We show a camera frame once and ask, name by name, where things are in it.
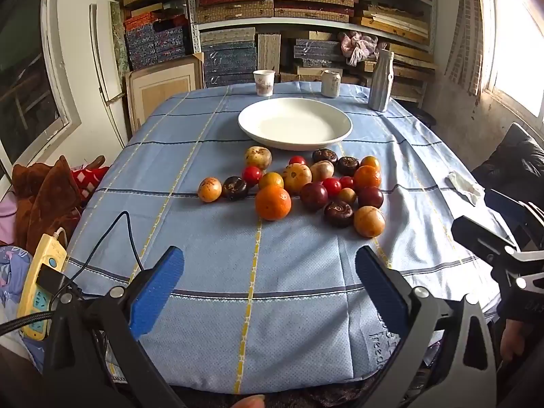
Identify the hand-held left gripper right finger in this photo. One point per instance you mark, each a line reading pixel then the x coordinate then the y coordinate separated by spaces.
pixel 382 291

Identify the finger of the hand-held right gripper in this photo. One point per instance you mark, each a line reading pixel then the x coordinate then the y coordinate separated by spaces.
pixel 499 208
pixel 480 238

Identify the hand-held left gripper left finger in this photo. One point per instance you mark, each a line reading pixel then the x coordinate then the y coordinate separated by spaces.
pixel 157 293

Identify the dark red plum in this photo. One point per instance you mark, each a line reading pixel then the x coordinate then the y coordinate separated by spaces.
pixel 313 196
pixel 370 197

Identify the orange tangerine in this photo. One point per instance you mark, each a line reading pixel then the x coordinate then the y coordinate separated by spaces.
pixel 367 177

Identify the red cherry tomato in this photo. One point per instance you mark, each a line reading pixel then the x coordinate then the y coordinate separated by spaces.
pixel 251 175
pixel 297 160
pixel 331 186
pixel 347 182

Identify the small orange kumquat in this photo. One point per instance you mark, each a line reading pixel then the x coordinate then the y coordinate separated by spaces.
pixel 370 162

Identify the dark purple mangosteen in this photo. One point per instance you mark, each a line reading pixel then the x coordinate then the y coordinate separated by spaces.
pixel 235 188
pixel 338 213
pixel 325 156
pixel 348 165

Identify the tan passion fruit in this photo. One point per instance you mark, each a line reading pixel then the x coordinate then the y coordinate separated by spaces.
pixel 321 171

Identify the orange tomato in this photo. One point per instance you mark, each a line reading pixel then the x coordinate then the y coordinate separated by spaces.
pixel 273 203

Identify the large yellow passion fruit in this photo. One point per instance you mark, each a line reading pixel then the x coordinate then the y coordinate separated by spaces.
pixel 296 177

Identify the orange-yellow round fruit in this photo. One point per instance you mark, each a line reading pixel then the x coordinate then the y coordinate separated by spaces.
pixel 271 179

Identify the white plate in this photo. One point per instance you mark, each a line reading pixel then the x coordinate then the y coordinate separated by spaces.
pixel 293 125

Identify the person's right hand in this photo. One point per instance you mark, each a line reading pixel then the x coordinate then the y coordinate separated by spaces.
pixel 512 338

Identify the person's left hand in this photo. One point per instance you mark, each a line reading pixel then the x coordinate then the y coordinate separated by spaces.
pixel 250 402

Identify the white crumpled tissue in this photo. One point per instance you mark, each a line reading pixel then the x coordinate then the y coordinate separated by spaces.
pixel 465 187

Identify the black jacket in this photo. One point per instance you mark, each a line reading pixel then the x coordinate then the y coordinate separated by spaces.
pixel 514 161

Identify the small yellow round fruit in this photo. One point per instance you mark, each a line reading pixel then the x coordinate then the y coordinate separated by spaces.
pixel 347 196

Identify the yellow power strip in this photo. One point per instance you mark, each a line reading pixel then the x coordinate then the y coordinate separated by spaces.
pixel 49 257

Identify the black stool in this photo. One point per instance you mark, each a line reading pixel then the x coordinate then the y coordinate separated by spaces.
pixel 424 117

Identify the red white patterned cloth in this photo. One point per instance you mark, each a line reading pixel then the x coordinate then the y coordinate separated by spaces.
pixel 87 180

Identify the brown plush toy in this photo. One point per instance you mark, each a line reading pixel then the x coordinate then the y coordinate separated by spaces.
pixel 46 204

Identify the floral printed cloth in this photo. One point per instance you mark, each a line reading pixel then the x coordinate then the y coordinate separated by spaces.
pixel 12 280

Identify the bright white framed window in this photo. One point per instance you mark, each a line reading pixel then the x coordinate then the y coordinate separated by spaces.
pixel 518 51

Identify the pink cloth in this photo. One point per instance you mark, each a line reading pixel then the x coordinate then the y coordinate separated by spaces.
pixel 7 221

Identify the stack of wooden boxes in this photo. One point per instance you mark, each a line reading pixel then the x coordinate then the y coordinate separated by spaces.
pixel 408 68

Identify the grey ribbed bottle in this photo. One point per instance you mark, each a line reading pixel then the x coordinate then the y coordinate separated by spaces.
pixel 380 85

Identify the wooden cabinet panel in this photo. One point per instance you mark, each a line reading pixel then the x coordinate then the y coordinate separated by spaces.
pixel 165 93

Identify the white drink can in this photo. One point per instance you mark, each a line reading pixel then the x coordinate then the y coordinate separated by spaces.
pixel 330 84

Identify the pink plastic bag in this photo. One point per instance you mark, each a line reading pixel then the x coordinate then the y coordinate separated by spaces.
pixel 357 49

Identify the white paper cup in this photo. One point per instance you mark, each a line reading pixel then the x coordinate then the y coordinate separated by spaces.
pixel 263 83

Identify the stack of dark grey boxes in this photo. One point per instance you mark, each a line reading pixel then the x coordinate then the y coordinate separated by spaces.
pixel 316 51

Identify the stack of grey script boxes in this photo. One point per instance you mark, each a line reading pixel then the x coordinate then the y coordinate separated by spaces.
pixel 229 61

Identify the stack of blue floral boxes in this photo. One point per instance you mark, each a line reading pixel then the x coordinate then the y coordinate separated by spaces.
pixel 153 46

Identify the green marbled board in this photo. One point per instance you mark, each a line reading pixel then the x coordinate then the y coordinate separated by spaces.
pixel 120 38

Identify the white plastic strip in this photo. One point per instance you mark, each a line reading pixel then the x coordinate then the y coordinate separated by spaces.
pixel 94 42

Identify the upright tan woven box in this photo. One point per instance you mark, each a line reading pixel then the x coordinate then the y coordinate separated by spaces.
pixel 269 57

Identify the white metal shelf rack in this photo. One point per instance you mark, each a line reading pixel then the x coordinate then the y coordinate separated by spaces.
pixel 238 25

